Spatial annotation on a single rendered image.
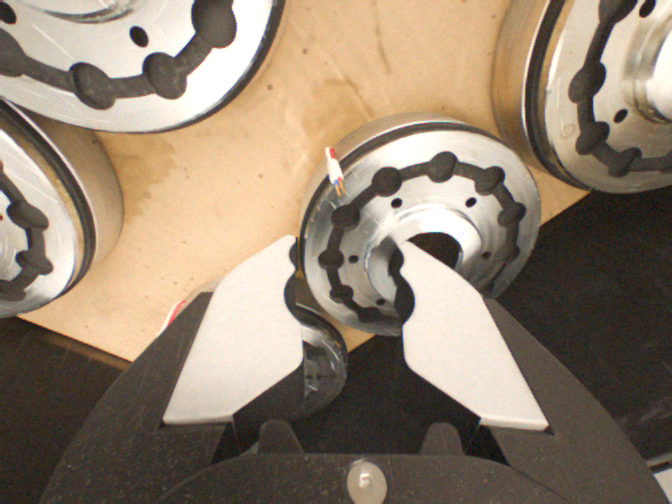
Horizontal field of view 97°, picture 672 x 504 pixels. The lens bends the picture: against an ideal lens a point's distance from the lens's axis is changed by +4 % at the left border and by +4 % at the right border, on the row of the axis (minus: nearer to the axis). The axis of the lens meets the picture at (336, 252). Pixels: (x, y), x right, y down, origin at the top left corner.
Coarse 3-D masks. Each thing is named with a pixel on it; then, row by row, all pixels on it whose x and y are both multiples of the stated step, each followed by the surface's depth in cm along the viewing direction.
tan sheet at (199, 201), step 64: (320, 0) 10; (384, 0) 10; (448, 0) 10; (320, 64) 11; (384, 64) 11; (448, 64) 11; (192, 128) 12; (256, 128) 12; (320, 128) 12; (128, 192) 13; (192, 192) 13; (256, 192) 13; (576, 192) 15; (128, 256) 15; (192, 256) 15; (64, 320) 16; (128, 320) 17
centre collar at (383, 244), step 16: (416, 208) 11; (432, 208) 11; (448, 208) 11; (384, 224) 11; (400, 224) 11; (416, 224) 11; (432, 224) 11; (448, 224) 11; (464, 224) 11; (384, 240) 11; (400, 240) 11; (464, 240) 12; (480, 240) 12; (368, 256) 12; (384, 256) 12; (464, 256) 12; (480, 256) 12; (368, 272) 12; (384, 272) 12; (464, 272) 12; (384, 288) 13
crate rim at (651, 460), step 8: (656, 432) 9; (664, 432) 9; (632, 440) 10; (640, 440) 9; (648, 440) 9; (656, 440) 9; (664, 440) 9; (640, 448) 9; (648, 448) 9; (656, 448) 9; (664, 448) 9; (648, 456) 9; (656, 456) 9; (664, 456) 9; (648, 464) 9; (656, 464) 9; (664, 464) 9
